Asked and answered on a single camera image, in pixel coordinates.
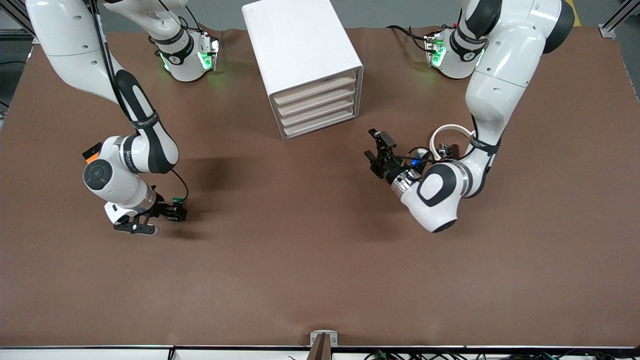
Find white plastic bin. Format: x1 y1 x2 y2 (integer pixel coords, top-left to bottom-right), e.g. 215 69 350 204
273 74 357 105

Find cream cabinet drawer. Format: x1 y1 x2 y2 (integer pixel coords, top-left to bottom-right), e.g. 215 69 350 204
283 108 359 139
279 97 358 128
276 86 357 117

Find orange and black button box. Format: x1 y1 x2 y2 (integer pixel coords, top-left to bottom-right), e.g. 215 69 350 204
82 142 104 165

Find white drawer cabinet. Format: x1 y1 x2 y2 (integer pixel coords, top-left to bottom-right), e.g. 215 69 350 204
241 0 364 141

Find white curved plastic arc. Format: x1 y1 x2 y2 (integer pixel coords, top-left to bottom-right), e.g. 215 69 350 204
430 123 476 162

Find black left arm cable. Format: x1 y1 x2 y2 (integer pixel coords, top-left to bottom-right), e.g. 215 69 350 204
381 116 482 169

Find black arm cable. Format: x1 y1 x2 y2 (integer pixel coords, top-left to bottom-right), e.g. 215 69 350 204
381 116 482 169
90 0 190 202

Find black base cable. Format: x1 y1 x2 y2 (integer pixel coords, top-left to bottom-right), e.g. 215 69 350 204
386 24 435 56

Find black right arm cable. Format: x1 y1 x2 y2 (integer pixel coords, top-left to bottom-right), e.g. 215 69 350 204
90 0 190 202

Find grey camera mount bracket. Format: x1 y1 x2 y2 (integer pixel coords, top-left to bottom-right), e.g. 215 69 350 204
307 330 339 360

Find tangled cables under table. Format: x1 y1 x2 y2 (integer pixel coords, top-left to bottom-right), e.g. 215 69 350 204
364 350 640 360

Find aluminium frame profile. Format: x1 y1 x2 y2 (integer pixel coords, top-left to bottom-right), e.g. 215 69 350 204
0 0 34 42
600 0 640 40

